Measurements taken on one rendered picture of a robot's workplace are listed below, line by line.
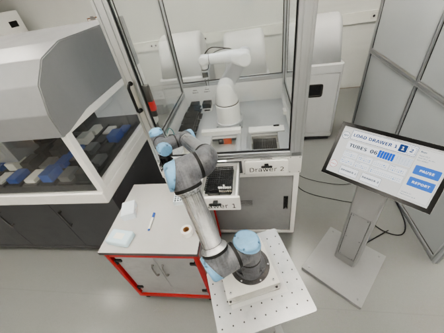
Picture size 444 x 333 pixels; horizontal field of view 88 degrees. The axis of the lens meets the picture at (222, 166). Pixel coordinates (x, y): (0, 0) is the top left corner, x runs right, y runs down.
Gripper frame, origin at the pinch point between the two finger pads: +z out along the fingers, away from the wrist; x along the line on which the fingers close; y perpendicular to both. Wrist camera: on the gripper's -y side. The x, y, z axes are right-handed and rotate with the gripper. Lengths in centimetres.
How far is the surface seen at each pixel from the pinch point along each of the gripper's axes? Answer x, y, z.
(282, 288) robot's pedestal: 56, 71, 20
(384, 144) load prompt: 119, 22, -19
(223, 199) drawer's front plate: 32.4, 23.9, 5.3
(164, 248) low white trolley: -5.3, 42.0, 20.5
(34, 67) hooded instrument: -52, -11, -73
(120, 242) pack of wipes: -32, 37, 16
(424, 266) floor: 176, 37, 96
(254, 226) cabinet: 52, -8, 82
